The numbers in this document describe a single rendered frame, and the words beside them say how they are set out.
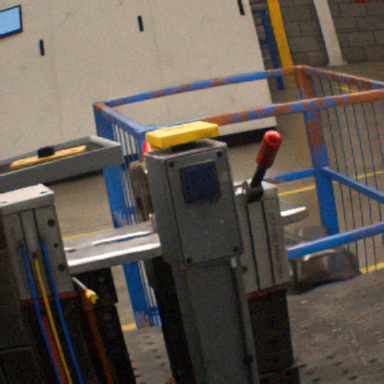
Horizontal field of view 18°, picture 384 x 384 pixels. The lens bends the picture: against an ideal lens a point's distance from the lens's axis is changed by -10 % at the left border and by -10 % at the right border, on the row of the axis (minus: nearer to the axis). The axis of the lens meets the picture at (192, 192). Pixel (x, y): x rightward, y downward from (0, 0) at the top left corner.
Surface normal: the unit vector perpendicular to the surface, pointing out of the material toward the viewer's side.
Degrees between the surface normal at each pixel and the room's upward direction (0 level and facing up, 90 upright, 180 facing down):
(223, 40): 90
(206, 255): 90
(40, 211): 90
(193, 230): 90
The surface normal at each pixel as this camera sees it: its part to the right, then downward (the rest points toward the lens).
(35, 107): 0.17, 0.14
